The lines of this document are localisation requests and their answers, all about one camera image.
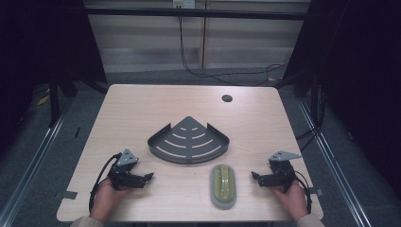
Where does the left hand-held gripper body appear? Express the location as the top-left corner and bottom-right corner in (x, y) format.
(107, 148), (144, 191)

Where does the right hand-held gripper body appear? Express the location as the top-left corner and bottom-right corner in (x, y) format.
(267, 150), (303, 194)

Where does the person's right hand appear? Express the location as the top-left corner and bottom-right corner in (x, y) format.
(270, 180), (310, 223)

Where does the person's left hand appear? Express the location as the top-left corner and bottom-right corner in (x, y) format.
(89, 179), (134, 223)

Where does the green soap bar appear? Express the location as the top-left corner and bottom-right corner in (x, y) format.
(213, 165), (235, 203)

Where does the dark grey metal corner shelf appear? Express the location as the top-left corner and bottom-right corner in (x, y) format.
(147, 115), (231, 166)

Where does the black metal stand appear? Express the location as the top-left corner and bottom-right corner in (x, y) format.
(47, 70), (79, 129)
(292, 72), (325, 127)

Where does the yellow tape piece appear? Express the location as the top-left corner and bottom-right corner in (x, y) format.
(36, 94), (51, 107)

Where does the black curtain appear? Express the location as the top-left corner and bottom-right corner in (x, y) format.
(283, 0), (401, 202)
(0, 0), (108, 159)

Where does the black horizontal bar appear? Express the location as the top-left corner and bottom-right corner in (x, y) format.
(84, 7), (312, 22)

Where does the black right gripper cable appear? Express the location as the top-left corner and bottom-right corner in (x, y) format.
(293, 169), (314, 215)

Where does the black floor cable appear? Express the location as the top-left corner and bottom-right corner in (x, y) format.
(295, 84), (325, 153)

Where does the metal floor rail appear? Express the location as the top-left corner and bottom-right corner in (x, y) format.
(297, 99), (375, 227)
(0, 103), (77, 227)

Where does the long black wall cable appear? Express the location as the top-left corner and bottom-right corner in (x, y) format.
(178, 16), (288, 87)

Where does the white wall socket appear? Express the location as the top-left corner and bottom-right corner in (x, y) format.
(172, 0), (197, 9)

